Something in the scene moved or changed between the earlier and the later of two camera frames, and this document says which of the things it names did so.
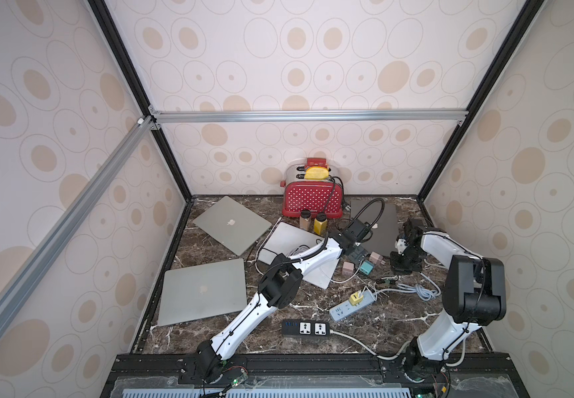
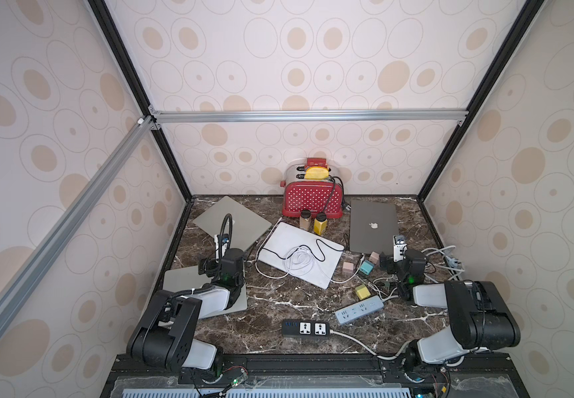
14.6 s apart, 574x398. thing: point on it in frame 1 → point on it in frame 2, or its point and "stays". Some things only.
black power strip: (305, 328) stays
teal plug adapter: (367, 267) stays
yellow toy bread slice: (316, 172) stays
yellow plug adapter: (355, 298) → (362, 291)
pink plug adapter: (376, 258) stays
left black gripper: (357, 253) → (208, 264)
